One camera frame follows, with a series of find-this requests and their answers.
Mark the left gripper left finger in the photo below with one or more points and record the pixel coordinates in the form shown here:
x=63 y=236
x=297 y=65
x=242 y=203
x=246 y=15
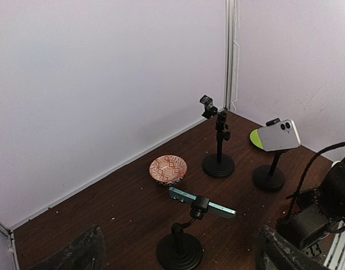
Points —
x=87 y=251

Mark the right aluminium frame post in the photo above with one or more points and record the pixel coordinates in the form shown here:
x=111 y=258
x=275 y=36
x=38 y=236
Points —
x=232 y=55

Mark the silver smartphone on right stand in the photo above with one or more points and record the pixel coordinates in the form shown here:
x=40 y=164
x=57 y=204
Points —
x=279 y=136

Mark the teal smartphone on stand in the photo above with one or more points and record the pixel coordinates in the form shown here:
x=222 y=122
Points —
x=200 y=205

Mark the red patterned bowl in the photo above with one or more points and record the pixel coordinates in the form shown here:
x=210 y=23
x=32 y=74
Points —
x=168 y=170

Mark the aluminium frame post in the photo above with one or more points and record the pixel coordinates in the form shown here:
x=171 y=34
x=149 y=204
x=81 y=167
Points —
x=232 y=55
x=8 y=256

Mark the left aluminium frame post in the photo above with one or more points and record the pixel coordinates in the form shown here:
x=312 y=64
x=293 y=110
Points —
x=8 y=256

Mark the black stand with pink phone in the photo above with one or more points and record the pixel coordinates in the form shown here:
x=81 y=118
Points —
x=217 y=165

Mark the green plate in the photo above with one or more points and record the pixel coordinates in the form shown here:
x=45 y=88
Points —
x=255 y=139

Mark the black stand with teal phone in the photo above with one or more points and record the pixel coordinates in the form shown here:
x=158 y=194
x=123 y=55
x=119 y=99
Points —
x=179 y=250

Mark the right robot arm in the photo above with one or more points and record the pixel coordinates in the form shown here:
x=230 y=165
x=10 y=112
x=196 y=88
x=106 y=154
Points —
x=318 y=211

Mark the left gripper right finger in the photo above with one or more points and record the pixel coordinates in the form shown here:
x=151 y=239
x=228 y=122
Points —
x=272 y=251

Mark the black right gooseneck stand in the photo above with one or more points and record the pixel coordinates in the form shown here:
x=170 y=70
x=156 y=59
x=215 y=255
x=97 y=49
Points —
x=269 y=177

